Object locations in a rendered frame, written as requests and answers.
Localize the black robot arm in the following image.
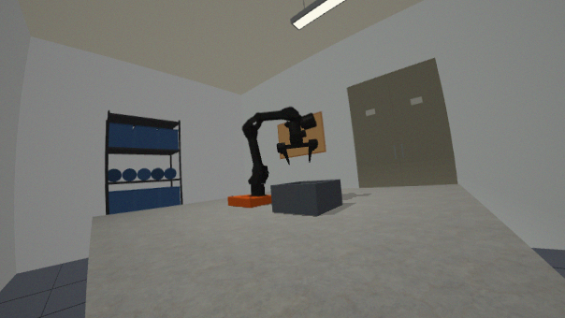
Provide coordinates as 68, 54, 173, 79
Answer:
241, 108, 317, 196

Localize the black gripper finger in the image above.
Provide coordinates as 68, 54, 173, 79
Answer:
309, 145, 315, 162
280, 148, 290, 165

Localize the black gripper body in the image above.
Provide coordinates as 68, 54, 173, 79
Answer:
277, 129, 318, 152

